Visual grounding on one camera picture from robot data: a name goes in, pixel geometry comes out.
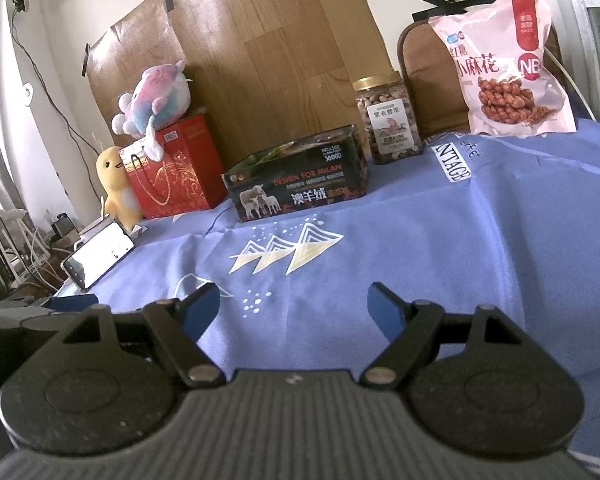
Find white router with antennas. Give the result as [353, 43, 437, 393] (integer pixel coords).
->
[0, 207, 61, 291]

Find white window frame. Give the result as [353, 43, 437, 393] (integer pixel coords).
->
[537, 0, 600, 133]

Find wood-pattern sheet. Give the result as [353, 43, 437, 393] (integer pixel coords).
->
[87, 0, 406, 161]

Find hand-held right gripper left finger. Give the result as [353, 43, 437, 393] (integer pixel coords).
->
[62, 282, 226, 389]

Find dark printed cardboard box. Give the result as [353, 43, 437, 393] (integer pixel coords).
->
[221, 124, 370, 223]

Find yellow plush toy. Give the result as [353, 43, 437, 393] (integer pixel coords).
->
[96, 132, 145, 231]

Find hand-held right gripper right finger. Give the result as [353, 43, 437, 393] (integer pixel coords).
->
[362, 282, 523, 389]

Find black power adapter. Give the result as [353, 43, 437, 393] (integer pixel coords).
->
[50, 214, 74, 241]

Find gold-lidded nut jar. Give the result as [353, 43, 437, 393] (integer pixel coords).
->
[352, 71, 423, 166]

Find blue printed bed sheet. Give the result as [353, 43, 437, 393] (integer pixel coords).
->
[55, 117, 600, 477]

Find pastel plush toy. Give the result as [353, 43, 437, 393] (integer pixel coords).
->
[111, 59, 193, 161]

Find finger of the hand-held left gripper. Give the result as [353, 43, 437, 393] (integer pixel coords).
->
[22, 294, 101, 332]

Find large pink snack bag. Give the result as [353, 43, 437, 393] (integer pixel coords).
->
[427, 0, 578, 140]

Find red gift bag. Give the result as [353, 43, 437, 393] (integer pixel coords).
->
[119, 112, 229, 220]

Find black crossed tape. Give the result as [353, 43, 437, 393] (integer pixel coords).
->
[409, 0, 473, 17]

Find smartphone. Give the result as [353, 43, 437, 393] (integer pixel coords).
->
[61, 220, 136, 291]

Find brown cushion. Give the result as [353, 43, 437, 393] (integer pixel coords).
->
[397, 20, 563, 138]

